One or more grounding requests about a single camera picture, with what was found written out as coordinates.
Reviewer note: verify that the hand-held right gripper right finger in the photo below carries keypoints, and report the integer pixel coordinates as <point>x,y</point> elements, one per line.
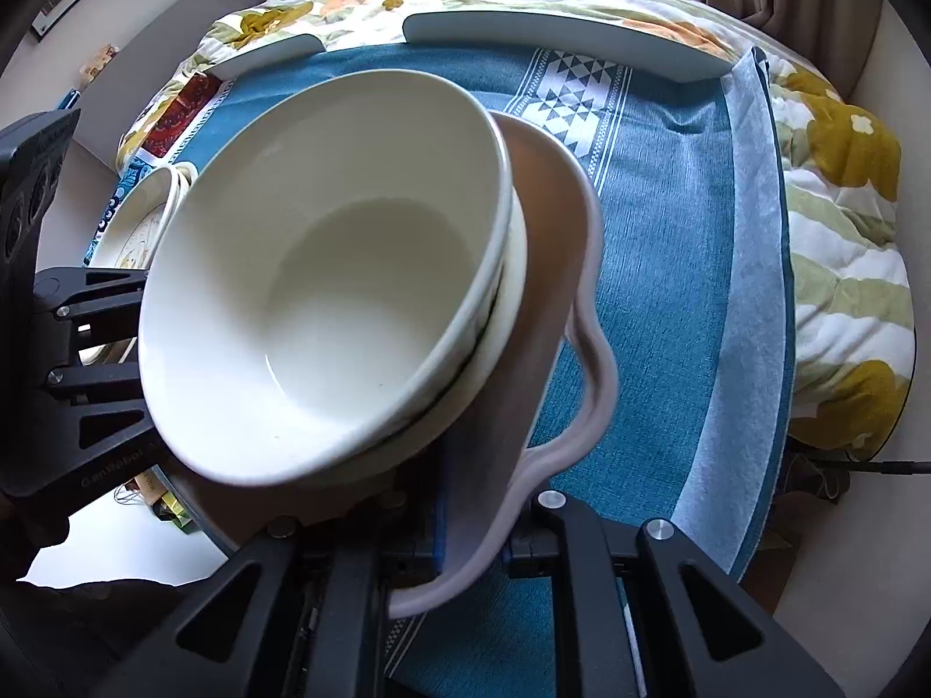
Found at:
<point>534,545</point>

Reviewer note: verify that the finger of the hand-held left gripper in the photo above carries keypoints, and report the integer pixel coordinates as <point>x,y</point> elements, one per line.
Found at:
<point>94,422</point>
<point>94,291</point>

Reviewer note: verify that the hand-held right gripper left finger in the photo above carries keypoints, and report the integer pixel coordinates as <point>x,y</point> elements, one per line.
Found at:
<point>439,538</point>

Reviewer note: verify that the cream plate with duck print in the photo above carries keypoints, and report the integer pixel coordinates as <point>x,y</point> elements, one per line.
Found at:
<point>138,233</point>

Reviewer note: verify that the plain cream bowl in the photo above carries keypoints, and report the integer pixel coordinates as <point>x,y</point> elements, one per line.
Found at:
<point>327,291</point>

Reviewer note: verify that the cream bowl with duck print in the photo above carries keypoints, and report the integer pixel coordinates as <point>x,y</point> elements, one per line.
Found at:
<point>513,262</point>

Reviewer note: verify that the pink lobed plate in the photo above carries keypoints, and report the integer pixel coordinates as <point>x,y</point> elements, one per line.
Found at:
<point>553,233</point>

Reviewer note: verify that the person's left forearm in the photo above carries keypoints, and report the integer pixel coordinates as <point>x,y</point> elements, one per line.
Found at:
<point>73,632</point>

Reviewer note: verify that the small blue item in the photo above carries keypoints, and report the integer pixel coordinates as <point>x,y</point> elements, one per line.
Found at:
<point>69,98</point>

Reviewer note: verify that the colourful packets pile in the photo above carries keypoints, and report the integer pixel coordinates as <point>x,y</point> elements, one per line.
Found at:
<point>156,502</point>

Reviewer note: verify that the small printed box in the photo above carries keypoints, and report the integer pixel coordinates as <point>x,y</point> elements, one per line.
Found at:
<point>98,62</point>

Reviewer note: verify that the colourful patterned cloth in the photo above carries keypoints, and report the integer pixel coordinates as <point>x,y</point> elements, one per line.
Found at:
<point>182,113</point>

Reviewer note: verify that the white cabinet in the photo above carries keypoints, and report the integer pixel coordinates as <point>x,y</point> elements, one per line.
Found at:
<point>160,36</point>

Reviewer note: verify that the short white curved board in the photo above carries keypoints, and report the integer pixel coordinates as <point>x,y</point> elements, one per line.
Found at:
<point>269,58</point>

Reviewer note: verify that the blue patterned tablecloth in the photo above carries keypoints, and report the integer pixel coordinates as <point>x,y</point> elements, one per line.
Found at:
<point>654,269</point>

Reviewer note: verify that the floral quilted blanket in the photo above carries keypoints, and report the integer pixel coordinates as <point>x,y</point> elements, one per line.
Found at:
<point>836,269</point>

